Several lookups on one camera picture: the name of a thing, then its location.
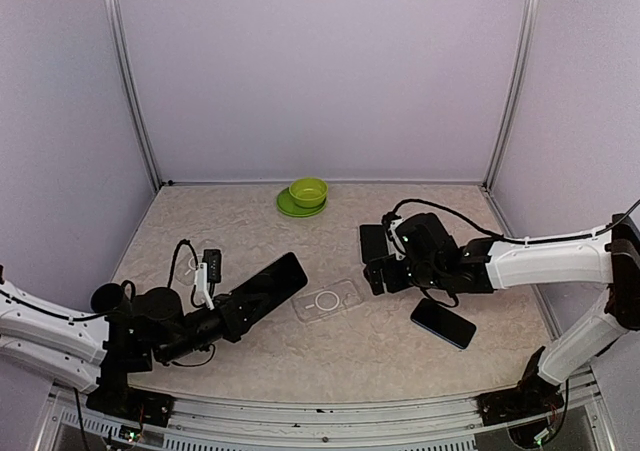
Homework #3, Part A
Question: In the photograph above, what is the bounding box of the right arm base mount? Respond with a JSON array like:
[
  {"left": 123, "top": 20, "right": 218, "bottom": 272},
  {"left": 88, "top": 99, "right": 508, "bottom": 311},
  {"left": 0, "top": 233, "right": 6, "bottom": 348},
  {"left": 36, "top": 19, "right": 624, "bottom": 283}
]
[{"left": 475, "top": 347, "right": 565, "bottom": 426}]

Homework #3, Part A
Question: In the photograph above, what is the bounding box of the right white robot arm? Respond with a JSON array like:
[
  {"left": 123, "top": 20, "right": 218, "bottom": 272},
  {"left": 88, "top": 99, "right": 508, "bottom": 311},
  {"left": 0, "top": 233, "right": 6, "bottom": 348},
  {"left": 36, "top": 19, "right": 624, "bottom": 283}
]
[{"left": 359, "top": 213, "right": 639, "bottom": 415}]

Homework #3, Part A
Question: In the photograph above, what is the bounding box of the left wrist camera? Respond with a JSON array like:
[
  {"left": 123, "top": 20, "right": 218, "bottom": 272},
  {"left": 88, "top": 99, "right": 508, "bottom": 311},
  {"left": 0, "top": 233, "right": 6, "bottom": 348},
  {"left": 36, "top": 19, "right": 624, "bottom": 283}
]
[{"left": 192, "top": 249, "right": 222, "bottom": 310}]

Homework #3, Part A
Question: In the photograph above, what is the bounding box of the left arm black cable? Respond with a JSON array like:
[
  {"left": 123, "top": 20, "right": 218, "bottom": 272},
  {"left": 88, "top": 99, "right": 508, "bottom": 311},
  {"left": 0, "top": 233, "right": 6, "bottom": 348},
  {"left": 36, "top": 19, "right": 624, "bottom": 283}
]
[{"left": 167, "top": 239, "right": 201, "bottom": 292}]

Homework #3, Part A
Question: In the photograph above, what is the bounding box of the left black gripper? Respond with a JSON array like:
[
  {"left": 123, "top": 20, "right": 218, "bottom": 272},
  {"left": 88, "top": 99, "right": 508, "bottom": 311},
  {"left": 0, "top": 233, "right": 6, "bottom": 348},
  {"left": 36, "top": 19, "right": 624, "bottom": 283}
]
[{"left": 158, "top": 293, "right": 269, "bottom": 364}]

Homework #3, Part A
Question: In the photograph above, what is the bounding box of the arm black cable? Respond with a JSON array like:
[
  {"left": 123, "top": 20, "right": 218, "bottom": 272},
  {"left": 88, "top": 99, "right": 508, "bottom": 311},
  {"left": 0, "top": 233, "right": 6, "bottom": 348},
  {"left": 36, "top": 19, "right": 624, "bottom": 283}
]
[
  {"left": 387, "top": 198, "right": 640, "bottom": 245},
  {"left": 167, "top": 239, "right": 201, "bottom": 292}
]

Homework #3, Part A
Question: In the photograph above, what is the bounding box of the aluminium frame post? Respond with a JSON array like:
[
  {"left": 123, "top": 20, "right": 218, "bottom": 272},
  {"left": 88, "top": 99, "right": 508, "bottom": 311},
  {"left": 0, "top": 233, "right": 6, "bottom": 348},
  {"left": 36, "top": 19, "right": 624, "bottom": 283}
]
[
  {"left": 104, "top": 0, "right": 163, "bottom": 193},
  {"left": 483, "top": 0, "right": 540, "bottom": 194}
]

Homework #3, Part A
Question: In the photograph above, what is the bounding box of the green bowl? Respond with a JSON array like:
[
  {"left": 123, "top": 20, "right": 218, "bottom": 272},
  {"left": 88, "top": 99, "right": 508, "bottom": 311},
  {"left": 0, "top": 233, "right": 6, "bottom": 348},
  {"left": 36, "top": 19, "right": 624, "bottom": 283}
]
[{"left": 289, "top": 177, "right": 329, "bottom": 208}]

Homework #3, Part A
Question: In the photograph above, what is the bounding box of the left aluminium frame post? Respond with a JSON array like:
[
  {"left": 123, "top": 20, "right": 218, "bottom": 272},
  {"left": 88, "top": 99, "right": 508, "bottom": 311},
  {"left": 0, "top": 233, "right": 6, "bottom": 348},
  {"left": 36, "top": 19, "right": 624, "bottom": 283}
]
[{"left": 104, "top": 0, "right": 163, "bottom": 193}]

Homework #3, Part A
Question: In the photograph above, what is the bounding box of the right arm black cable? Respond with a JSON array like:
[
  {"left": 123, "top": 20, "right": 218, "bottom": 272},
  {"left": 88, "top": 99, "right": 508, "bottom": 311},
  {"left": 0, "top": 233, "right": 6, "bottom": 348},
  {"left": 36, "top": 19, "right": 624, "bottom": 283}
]
[{"left": 387, "top": 198, "right": 640, "bottom": 245}]

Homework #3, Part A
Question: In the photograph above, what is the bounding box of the right aluminium frame post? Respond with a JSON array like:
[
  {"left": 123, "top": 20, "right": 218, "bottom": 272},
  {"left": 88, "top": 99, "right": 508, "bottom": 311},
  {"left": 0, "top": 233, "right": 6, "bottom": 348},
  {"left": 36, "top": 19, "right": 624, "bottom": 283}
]
[{"left": 483, "top": 0, "right": 540, "bottom": 194}]

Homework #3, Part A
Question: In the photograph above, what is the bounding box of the black mug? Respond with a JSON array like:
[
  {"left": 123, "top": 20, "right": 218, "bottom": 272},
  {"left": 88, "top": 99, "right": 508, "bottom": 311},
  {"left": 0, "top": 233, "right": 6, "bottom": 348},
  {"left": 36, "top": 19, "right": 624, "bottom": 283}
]
[{"left": 90, "top": 280, "right": 136, "bottom": 316}]

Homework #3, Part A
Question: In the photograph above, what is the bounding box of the large black phone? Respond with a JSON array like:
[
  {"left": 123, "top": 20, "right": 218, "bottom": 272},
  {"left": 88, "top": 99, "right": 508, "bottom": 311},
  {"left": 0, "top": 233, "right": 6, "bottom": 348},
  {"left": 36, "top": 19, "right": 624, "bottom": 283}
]
[{"left": 232, "top": 252, "right": 308, "bottom": 314}]

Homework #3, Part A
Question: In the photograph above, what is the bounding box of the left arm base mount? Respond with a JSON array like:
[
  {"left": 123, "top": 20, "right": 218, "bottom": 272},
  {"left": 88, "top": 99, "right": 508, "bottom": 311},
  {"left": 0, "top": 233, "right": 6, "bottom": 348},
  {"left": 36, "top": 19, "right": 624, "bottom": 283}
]
[{"left": 86, "top": 370, "right": 175, "bottom": 428}]

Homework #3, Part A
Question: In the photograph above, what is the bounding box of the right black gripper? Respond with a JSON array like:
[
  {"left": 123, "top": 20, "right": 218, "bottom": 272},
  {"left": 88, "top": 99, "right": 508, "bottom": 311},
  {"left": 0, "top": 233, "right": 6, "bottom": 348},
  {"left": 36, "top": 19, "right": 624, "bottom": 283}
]
[{"left": 363, "top": 253, "right": 445, "bottom": 296}]

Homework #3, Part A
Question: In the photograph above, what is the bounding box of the green saucer plate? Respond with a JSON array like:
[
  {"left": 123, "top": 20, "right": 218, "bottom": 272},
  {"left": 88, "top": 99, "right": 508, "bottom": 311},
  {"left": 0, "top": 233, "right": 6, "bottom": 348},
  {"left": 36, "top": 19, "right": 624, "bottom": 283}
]
[{"left": 276, "top": 188, "right": 327, "bottom": 218}]

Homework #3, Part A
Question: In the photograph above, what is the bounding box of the black phone blue edge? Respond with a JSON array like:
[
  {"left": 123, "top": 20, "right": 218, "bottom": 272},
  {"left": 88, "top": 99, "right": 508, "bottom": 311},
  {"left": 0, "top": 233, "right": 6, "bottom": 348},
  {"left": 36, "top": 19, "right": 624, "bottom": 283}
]
[{"left": 410, "top": 298, "right": 477, "bottom": 350}]

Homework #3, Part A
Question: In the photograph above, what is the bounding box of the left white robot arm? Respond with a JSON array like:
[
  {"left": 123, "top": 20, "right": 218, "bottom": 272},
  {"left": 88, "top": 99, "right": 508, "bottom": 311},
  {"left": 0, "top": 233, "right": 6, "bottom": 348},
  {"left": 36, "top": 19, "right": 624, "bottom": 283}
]
[{"left": 1, "top": 270, "right": 290, "bottom": 416}]

